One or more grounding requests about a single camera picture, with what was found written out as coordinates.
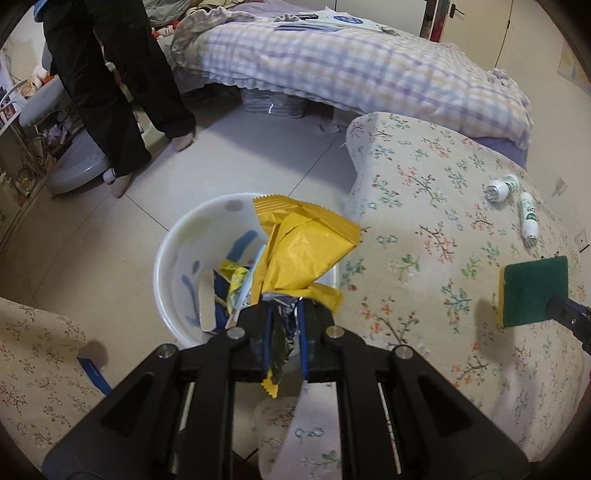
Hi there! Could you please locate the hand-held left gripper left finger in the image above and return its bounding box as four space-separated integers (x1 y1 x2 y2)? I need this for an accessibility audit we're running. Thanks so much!
42 302 274 480

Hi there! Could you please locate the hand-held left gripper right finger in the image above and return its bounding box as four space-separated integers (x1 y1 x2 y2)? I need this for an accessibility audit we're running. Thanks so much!
295 298 532 480

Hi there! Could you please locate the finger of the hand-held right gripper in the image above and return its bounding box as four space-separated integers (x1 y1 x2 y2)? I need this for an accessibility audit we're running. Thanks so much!
546 295 591 356

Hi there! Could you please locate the green and yellow sponge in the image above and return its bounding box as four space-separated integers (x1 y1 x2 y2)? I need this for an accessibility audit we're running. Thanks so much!
498 255 570 329

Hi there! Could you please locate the mustard yellow foil packet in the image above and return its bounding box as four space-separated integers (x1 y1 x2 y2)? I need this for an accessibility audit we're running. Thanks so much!
252 196 362 398

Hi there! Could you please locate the white plastic basin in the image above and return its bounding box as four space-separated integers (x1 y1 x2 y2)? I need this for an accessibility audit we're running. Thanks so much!
152 191 340 349

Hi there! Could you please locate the blue and white wrapper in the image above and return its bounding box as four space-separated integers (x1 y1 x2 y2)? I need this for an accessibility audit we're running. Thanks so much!
230 231 269 319

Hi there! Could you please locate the white flat strip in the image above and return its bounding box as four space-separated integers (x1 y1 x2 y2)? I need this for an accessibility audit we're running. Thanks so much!
199 272 221 334

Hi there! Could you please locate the white tube with green label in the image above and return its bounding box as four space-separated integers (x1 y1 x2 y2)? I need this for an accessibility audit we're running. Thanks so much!
487 174 520 204
517 191 539 247

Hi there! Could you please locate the floral tablecloth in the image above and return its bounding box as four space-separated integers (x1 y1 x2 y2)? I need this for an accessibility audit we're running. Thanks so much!
254 112 588 480

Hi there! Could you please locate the blue box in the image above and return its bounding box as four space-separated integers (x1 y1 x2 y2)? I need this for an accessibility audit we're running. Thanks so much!
76 355 114 398

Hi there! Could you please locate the bed with purple sheet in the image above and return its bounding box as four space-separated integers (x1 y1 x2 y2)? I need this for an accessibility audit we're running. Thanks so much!
471 134 528 169

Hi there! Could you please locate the beige floral cloth cover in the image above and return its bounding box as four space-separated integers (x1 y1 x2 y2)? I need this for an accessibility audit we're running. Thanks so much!
0 298 106 459

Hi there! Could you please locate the grey storage bag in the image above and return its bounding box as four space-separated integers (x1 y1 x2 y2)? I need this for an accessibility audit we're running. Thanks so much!
240 87 308 119

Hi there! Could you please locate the grey chair base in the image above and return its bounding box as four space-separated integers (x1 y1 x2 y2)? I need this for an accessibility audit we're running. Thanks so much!
18 76 118 195

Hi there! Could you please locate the bed with plaid quilt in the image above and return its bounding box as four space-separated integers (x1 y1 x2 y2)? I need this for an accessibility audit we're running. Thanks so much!
171 9 534 149

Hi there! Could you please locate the metal shelf rack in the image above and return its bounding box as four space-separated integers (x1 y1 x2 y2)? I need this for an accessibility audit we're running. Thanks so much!
0 46 52 252

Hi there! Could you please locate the white door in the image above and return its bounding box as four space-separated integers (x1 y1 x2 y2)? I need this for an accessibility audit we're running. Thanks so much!
441 0 505 68

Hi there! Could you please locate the white and blue paper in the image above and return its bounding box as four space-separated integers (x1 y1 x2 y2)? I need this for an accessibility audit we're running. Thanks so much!
274 4 385 34

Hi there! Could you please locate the wall poster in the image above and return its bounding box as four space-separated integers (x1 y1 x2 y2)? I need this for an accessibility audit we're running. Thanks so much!
556 45 591 89

